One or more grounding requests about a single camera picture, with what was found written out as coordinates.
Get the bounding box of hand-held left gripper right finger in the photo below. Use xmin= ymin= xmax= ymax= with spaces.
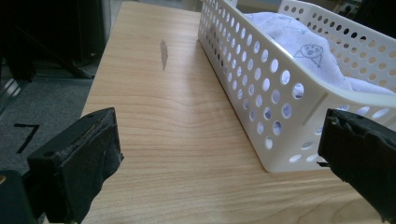
xmin=317 ymin=108 xmax=396 ymax=224

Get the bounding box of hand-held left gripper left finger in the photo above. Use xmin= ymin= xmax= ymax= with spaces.
xmin=26 ymin=106 xmax=125 ymax=224

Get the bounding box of white printed cloth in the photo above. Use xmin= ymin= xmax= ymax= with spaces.
xmin=244 ymin=11 xmax=396 ymax=97

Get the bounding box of white perforated plastic basket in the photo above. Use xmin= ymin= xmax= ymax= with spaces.
xmin=197 ymin=0 xmax=396 ymax=174

